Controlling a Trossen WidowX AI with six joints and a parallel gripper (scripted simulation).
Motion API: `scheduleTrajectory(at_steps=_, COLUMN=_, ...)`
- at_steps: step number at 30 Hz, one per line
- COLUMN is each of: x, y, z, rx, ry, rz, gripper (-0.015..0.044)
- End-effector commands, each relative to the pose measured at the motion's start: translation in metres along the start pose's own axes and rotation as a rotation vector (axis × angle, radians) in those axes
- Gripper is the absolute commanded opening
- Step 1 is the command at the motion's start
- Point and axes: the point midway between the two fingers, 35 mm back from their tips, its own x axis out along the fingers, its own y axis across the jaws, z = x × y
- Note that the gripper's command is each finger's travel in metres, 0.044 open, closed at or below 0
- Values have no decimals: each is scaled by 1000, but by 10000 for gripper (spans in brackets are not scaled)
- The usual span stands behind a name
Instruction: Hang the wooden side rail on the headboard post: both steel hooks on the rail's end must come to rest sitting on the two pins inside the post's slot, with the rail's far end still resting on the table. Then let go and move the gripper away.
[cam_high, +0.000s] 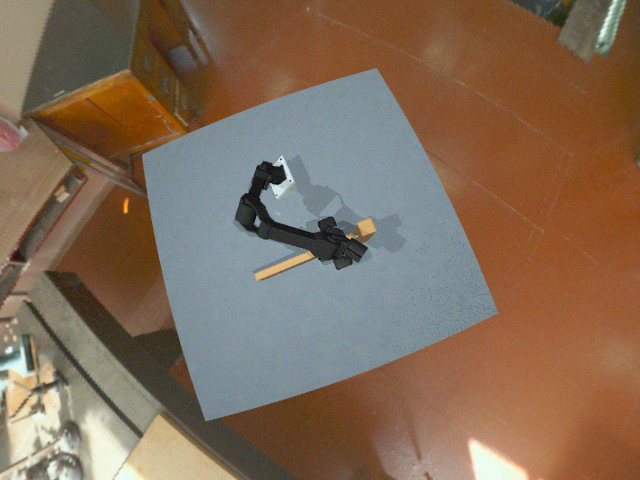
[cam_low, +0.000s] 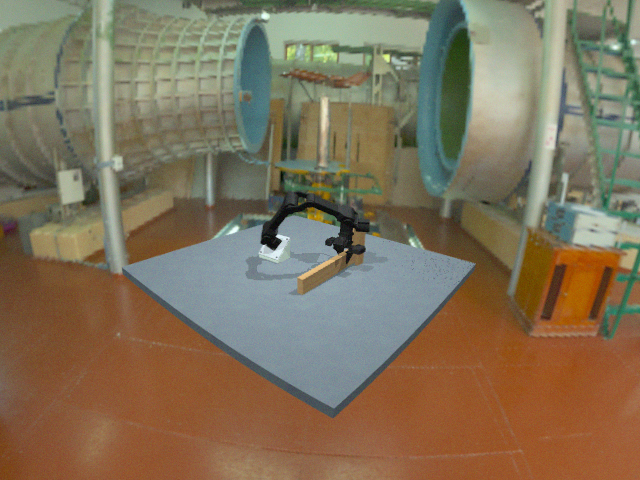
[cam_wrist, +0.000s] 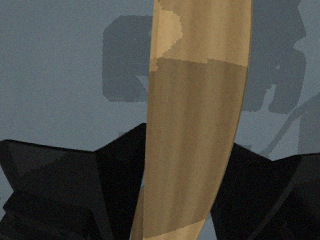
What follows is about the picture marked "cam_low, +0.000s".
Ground wooden board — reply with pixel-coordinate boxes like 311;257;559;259
297;249;356;295

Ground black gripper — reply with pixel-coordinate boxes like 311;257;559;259
325;231;366;264

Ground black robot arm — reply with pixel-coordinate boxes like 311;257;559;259
261;191;370;251

